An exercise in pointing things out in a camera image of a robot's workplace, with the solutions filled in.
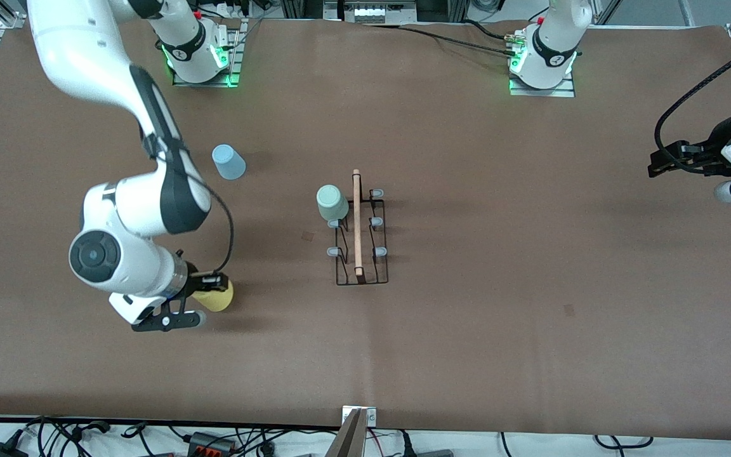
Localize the blue plastic cup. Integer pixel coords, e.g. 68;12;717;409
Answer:
212;144;246;180

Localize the long black cable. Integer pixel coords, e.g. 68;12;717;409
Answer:
365;23;520;58

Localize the green plastic cup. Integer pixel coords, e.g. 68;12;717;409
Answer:
316;185;350;222

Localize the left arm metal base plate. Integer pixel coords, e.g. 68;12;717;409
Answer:
509;69;576;98

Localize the yellow plastic cup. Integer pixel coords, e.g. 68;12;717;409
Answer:
191;279;235;313

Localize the black orange connector box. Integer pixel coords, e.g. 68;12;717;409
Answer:
186;431;238;456

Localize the silver camera mount bracket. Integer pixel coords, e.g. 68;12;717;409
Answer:
325;406;378;457

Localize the brown table mat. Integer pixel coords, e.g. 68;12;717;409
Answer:
0;19;731;442

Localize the black wire cup holder rack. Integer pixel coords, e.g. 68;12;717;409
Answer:
327;169;390;286

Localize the short black cable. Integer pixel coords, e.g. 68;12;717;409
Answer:
459;18;512;41

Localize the grey electrical box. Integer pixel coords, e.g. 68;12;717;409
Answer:
324;0;418;23

